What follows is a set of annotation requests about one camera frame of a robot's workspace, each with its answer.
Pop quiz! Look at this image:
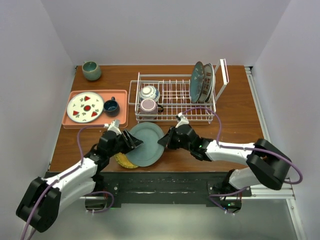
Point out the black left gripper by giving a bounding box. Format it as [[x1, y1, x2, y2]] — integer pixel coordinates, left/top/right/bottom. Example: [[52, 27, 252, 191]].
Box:
[[107, 128, 142, 158]]

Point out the grey-green beaded rim plate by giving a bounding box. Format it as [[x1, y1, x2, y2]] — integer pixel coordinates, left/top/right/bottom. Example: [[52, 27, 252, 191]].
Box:
[[125, 122, 165, 167]]

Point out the yellow woven bamboo tray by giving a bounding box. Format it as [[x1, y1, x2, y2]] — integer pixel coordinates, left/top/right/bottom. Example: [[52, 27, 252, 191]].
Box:
[[114, 152, 138, 169]]

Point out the purple mug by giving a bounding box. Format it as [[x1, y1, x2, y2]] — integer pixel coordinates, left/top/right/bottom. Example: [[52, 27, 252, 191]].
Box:
[[140, 98, 164, 120]]

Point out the blue floral ceramic bowl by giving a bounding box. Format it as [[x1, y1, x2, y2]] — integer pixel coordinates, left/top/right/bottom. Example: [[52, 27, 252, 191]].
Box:
[[139, 85, 160, 102]]

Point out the teal glazed floral plate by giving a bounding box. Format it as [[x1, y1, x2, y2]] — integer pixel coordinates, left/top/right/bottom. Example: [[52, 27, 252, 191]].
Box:
[[189, 61, 205, 103]]

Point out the red Chinese text white plate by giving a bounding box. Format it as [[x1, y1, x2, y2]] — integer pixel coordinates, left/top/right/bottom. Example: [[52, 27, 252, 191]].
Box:
[[198, 63, 214, 103]]

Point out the green rimmed white plate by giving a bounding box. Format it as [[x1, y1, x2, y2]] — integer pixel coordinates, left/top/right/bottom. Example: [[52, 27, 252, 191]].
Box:
[[211, 64, 216, 99]]

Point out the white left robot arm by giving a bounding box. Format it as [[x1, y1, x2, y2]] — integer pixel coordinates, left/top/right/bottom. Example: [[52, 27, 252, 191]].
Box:
[[15, 130, 144, 233]]

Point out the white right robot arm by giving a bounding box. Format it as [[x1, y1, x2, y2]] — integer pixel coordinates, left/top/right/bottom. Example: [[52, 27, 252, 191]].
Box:
[[158, 124, 291, 197]]

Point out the dark blue small mug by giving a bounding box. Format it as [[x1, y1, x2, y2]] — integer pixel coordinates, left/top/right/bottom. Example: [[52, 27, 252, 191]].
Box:
[[103, 96, 120, 118]]

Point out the salmon pink tray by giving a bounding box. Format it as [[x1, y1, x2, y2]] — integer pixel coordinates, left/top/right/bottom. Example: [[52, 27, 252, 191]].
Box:
[[62, 89, 129, 129]]

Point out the watermelon pattern white plate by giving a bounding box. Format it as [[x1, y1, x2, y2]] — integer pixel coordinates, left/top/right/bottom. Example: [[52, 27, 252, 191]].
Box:
[[66, 91, 105, 124]]

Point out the green ceramic cup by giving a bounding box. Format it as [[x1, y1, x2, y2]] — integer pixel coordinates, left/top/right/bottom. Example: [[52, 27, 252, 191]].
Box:
[[81, 61, 102, 81]]

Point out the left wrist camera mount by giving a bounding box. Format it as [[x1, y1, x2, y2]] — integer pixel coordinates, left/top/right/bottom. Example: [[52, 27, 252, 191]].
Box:
[[103, 119, 122, 136]]

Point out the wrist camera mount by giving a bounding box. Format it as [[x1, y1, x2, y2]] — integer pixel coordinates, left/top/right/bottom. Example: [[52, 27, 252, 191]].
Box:
[[175, 112, 189, 128], [103, 119, 122, 136]]

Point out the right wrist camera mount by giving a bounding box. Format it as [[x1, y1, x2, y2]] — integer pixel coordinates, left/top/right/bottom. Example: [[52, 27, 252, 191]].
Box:
[[175, 112, 189, 128]]

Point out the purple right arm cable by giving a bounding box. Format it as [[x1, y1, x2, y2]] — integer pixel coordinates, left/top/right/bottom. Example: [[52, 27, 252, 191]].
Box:
[[176, 106, 304, 215]]

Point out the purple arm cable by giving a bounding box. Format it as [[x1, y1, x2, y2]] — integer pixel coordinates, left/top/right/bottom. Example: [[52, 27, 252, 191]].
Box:
[[176, 106, 304, 215], [19, 123, 115, 240]]

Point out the white wire dish rack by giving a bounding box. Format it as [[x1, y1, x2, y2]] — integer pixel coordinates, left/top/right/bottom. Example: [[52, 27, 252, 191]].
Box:
[[128, 58, 229, 124]]

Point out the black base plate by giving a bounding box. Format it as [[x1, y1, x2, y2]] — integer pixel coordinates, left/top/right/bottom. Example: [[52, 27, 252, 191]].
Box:
[[74, 171, 252, 208]]

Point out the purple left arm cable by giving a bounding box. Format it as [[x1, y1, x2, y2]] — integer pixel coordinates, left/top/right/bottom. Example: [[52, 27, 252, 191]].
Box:
[[19, 123, 115, 240]]

